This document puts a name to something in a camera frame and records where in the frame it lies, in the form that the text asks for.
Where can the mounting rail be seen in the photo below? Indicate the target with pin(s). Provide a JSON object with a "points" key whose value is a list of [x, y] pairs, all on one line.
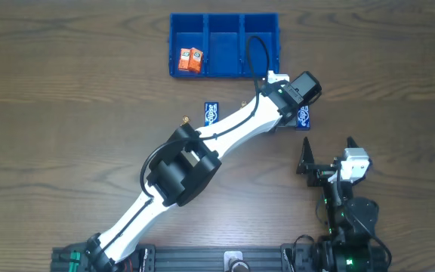
{"points": [[195, 258]]}

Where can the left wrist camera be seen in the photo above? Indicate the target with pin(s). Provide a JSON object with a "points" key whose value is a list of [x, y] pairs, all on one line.
{"points": [[277, 76]]}

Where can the blue candy pack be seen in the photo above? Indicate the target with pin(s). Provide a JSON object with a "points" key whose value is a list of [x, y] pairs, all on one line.
{"points": [[210, 111], [303, 117]]}

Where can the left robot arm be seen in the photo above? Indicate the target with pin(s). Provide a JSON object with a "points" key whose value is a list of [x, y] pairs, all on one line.
{"points": [[240, 128]]}

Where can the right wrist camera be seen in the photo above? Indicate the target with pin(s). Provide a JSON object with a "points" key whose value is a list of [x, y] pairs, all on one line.
{"points": [[354, 162]]}

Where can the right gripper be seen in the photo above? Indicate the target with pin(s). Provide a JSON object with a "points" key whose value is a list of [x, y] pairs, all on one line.
{"points": [[321, 174]]}

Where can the orange candy box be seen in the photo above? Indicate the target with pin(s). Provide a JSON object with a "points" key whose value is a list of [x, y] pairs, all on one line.
{"points": [[195, 60], [183, 60]]}

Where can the gold candy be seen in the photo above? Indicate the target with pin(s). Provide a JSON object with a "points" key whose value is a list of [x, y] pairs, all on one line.
{"points": [[243, 103], [185, 120]]}

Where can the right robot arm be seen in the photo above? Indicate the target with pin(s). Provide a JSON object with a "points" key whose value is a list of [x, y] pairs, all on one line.
{"points": [[361, 215]]}

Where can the blue tray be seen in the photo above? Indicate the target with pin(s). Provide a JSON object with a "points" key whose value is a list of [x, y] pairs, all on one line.
{"points": [[223, 49]]}

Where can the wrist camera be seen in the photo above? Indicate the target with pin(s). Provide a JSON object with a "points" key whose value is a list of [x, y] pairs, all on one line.
{"points": [[277, 76], [354, 162]]}

